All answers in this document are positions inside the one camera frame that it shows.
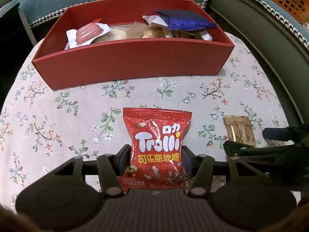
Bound red Trolli gummy packet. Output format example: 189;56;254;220
119;107;192;191

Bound long silver white packet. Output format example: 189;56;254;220
141;14;214;42

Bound pink sausages white pack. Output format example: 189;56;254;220
65;22;112;50

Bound clear rice cracker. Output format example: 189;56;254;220
91;24;132;44

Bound clear bag yellow snacks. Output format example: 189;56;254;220
126;21;173;39

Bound blue foil snack packet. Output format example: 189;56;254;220
155;9;217;31

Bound small gold brown packet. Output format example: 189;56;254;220
224;115;256;147

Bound dark green sofa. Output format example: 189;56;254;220
1;0;308;125

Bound floral white tablecloth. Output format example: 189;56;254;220
1;36;288;208

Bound red cardboard box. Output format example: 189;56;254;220
32;0;234;91

